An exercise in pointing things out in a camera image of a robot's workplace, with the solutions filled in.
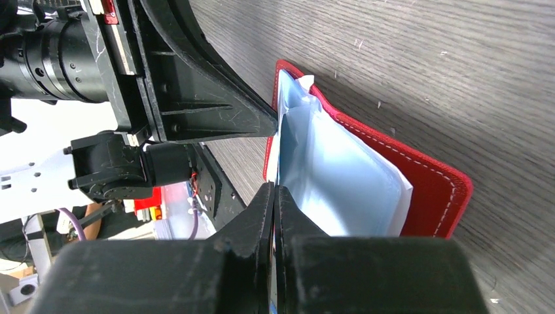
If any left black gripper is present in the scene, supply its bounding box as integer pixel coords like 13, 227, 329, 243
1, 1, 278, 143

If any red card holder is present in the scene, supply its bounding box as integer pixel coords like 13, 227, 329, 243
262, 60, 473, 239

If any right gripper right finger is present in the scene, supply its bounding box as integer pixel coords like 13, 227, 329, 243
274, 186, 488, 313

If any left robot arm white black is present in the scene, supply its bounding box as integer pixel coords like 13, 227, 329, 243
1, 1, 277, 220

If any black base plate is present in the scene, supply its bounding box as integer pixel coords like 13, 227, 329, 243
187, 143, 246, 231

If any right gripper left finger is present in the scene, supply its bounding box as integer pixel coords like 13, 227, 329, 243
28, 183, 275, 313

